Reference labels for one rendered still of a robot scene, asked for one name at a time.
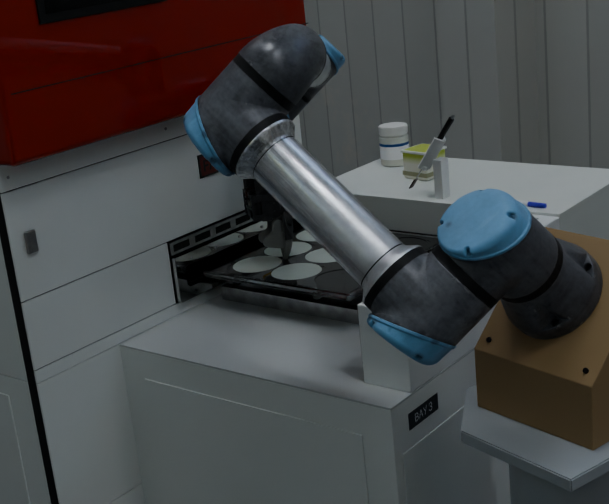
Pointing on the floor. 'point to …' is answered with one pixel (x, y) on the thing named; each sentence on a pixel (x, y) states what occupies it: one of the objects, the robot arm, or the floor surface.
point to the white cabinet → (307, 441)
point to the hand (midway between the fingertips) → (288, 252)
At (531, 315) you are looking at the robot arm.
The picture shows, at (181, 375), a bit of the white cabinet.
